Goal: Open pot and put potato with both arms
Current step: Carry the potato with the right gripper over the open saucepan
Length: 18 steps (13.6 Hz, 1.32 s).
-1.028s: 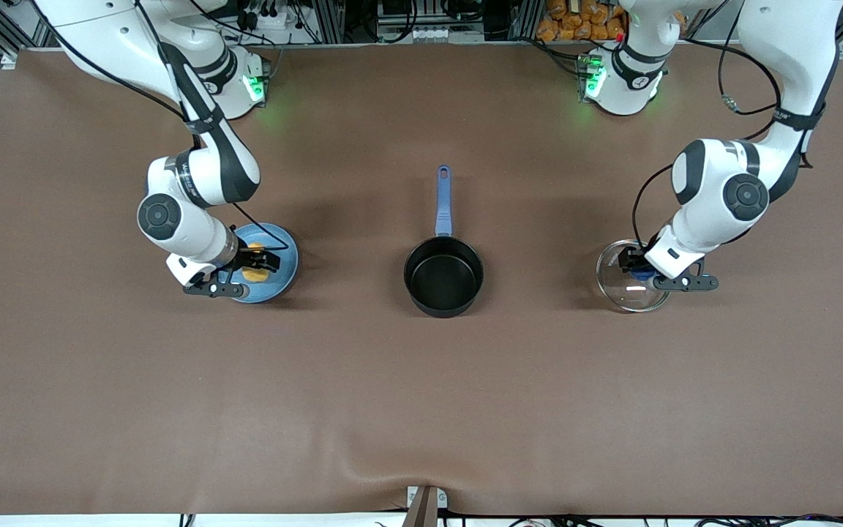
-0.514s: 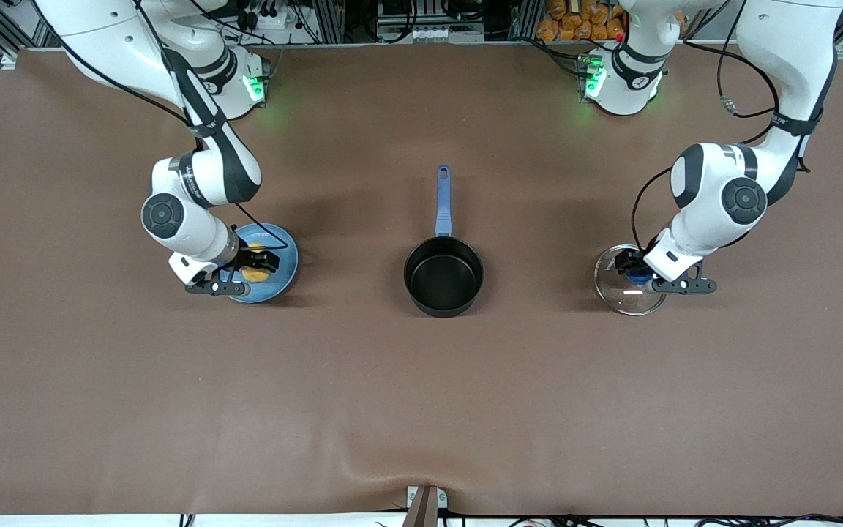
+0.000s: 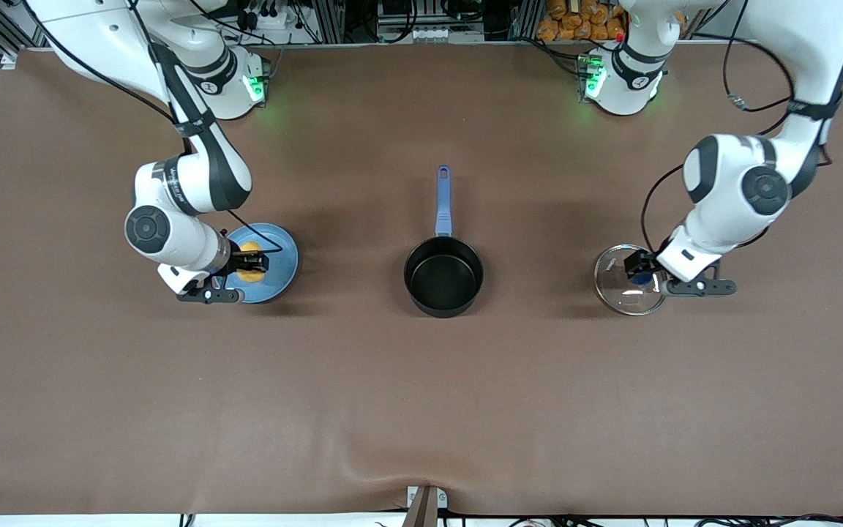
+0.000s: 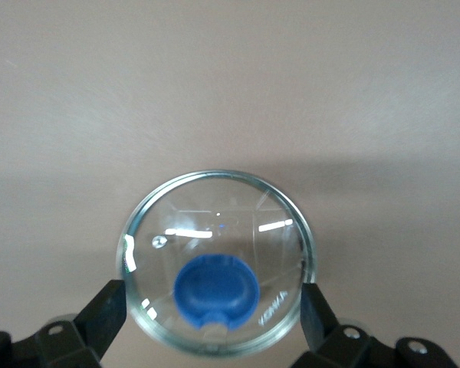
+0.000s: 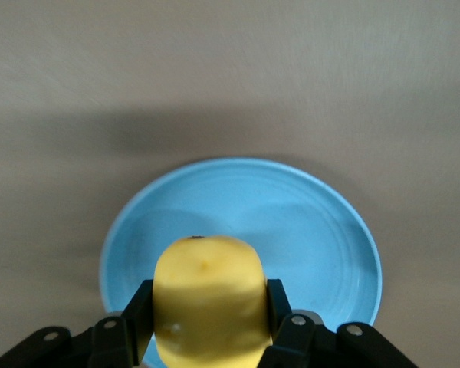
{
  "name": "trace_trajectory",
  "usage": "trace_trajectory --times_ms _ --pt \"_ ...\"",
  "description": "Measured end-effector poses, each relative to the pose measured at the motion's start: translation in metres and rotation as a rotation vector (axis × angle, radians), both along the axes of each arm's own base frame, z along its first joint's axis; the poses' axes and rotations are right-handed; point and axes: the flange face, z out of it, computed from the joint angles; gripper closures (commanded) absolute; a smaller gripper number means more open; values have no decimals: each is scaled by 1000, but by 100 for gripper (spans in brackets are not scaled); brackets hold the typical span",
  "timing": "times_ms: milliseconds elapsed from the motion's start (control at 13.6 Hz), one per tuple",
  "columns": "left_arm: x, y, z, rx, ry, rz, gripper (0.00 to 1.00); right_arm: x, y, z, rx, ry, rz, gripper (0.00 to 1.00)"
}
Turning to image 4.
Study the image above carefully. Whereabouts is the glass lid with blue knob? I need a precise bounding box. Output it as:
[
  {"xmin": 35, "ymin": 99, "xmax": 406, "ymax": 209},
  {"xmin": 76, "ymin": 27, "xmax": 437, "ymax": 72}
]
[{"xmin": 116, "ymin": 169, "xmax": 317, "ymax": 360}]

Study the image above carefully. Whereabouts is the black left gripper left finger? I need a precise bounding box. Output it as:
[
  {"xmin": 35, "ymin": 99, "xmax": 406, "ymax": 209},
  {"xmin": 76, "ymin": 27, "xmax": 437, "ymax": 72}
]
[{"xmin": 0, "ymin": 279, "xmax": 128, "ymax": 368}]

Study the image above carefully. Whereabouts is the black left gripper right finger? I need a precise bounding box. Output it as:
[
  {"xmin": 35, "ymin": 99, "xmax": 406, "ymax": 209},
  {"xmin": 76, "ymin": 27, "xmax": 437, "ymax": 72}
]
[{"xmin": 291, "ymin": 282, "xmax": 460, "ymax": 368}]

